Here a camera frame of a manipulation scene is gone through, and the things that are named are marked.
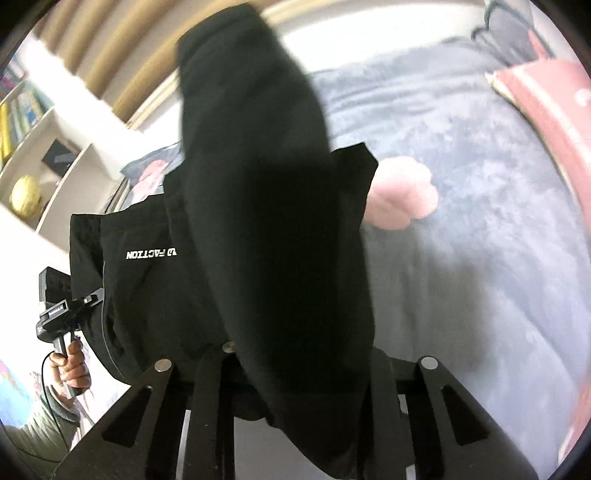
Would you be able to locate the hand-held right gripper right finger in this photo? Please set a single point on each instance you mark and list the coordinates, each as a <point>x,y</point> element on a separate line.
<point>385,415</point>

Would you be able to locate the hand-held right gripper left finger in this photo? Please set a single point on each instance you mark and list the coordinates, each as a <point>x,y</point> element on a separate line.
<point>217,387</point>

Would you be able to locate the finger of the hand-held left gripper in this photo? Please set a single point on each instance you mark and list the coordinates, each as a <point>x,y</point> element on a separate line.
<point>94,302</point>

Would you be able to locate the black jacket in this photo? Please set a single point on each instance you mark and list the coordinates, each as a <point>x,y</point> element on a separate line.
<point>258,230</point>

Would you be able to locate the person's left forearm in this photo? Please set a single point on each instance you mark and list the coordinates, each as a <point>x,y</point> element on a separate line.
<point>41,429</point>

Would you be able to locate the person's left hand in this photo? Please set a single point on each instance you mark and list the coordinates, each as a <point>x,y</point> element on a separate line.
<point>74,371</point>

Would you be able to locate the white bookshelf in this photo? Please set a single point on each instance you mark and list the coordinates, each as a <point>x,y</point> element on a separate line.
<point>69,184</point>

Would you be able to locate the yellow globe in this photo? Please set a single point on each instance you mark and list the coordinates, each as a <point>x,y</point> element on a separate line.
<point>26,194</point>

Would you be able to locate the black box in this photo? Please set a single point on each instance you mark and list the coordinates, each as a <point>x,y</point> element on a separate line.
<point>59,158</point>

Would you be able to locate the row of colourful books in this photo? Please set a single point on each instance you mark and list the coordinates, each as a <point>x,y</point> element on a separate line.
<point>21,117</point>

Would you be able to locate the wooden headboard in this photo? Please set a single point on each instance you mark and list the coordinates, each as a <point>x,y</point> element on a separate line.
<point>138,60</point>

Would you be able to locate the pink quilt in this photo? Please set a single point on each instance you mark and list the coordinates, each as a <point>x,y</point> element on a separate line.
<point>554,106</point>

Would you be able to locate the grey plush pillow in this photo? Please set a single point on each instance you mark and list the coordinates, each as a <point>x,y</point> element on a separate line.
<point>512,32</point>

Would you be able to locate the colourful wall poster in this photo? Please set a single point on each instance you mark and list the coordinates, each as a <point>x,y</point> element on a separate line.
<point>8,392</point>

